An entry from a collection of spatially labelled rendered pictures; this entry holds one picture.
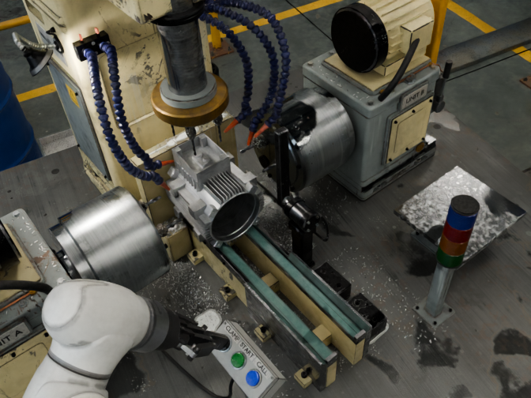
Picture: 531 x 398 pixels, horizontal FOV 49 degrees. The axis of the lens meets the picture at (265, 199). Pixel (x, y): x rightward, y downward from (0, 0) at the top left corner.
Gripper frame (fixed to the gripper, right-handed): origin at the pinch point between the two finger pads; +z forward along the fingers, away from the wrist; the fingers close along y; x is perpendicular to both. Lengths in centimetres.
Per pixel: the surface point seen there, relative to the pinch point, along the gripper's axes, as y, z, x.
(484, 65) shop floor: 108, 234, -163
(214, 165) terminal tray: 38.1, 11.0, -24.9
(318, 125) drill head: 33, 27, -50
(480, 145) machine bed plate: 19, 88, -83
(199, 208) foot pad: 34.0, 12.2, -14.4
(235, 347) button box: -2.5, 4.1, -1.2
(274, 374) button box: -12.6, 4.7, -3.5
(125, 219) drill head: 35.3, -4.4, -3.3
